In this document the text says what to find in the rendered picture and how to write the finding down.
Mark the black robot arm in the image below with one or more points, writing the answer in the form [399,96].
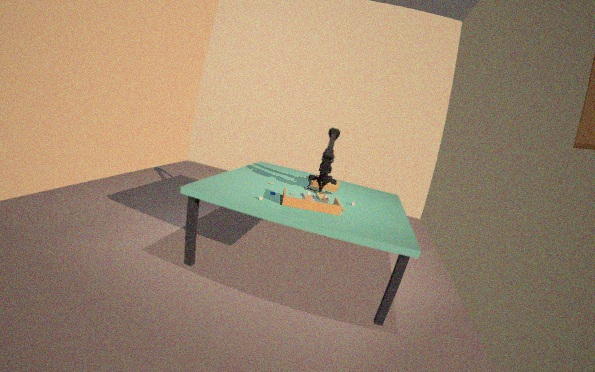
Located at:
[328,155]

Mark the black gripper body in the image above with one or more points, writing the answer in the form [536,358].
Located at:
[313,177]

